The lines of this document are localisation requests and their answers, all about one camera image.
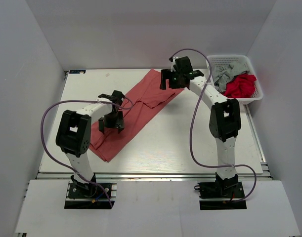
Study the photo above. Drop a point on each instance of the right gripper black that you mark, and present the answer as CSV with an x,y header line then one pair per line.
x,y
168,74

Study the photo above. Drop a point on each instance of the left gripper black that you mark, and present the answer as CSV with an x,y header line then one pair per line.
x,y
119,124

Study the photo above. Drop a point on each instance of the salmon pink t-shirt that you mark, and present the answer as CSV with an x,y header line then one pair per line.
x,y
148,100

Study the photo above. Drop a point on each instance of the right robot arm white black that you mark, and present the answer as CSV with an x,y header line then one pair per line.
x,y
225,120

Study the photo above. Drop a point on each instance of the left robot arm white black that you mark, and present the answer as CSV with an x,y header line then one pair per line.
x,y
74,133

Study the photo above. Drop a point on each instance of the grey t-shirt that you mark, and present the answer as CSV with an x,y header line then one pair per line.
x,y
222,75

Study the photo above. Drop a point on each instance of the blue label sticker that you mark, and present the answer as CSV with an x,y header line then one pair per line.
x,y
77,71

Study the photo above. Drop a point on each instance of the white plastic basket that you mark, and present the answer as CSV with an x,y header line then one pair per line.
x,y
223,60

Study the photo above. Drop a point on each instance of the bright red t-shirt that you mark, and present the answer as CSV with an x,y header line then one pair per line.
x,y
242,86

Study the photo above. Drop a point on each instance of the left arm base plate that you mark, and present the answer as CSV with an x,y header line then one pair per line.
x,y
90,200

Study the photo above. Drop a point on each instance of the aluminium table rail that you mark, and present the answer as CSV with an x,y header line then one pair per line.
x,y
66,175

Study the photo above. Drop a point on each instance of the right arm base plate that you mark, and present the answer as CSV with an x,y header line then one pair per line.
x,y
211,197

